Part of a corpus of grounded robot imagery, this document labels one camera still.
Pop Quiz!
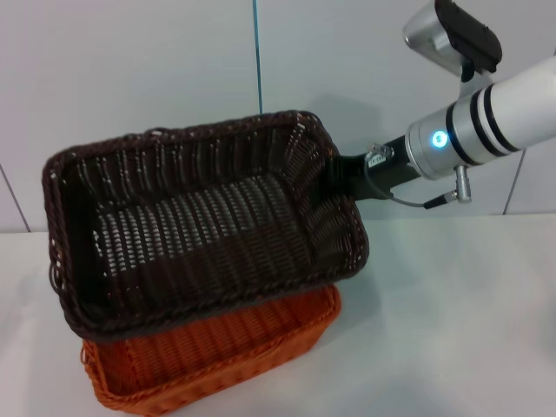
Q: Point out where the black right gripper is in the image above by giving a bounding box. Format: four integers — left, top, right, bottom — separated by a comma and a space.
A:
321, 136, 421, 202

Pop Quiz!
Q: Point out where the right wrist cable with plug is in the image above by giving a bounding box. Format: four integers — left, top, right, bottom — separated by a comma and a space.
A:
363, 144, 475, 210

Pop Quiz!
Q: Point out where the orange woven plastic basket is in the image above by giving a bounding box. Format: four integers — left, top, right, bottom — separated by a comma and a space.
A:
78, 283, 342, 417

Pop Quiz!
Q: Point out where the dark brown woven plastic basket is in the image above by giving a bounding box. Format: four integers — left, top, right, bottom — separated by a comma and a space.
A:
41, 109, 371, 345

